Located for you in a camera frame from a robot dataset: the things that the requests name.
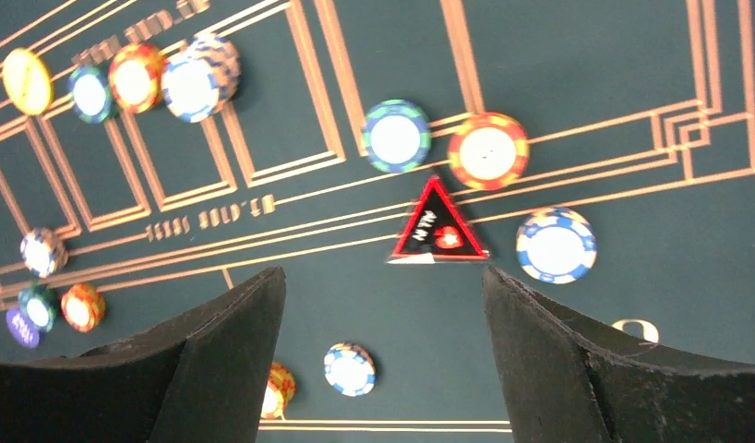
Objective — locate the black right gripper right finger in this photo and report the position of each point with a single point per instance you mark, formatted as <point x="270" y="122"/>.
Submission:
<point x="566" y="377"/>

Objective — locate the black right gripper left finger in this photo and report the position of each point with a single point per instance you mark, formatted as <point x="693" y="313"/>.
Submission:
<point x="197" y="377"/>

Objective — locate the orange poker chip stack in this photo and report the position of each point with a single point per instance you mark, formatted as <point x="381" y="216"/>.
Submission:
<point x="281" y="387"/>

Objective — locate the white blue chip stack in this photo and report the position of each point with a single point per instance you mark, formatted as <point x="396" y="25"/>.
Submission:
<point x="349" y="369"/>

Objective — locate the green blue poker chip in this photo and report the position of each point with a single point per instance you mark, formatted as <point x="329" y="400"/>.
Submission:
<point x="92" y="98"/>
<point x="396" y="136"/>
<point x="40" y="305"/>

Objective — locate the blue small blind button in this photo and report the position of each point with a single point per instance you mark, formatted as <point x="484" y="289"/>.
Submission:
<point x="22" y="329"/>

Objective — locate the red black triangle dealer marker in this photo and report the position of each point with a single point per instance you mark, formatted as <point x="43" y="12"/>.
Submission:
<point x="436" y="232"/>

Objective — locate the dark green poker mat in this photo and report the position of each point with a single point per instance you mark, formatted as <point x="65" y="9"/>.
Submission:
<point x="640" y="115"/>

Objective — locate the yellow big blind button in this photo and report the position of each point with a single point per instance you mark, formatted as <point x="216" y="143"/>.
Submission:
<point x="27" y="81"/>

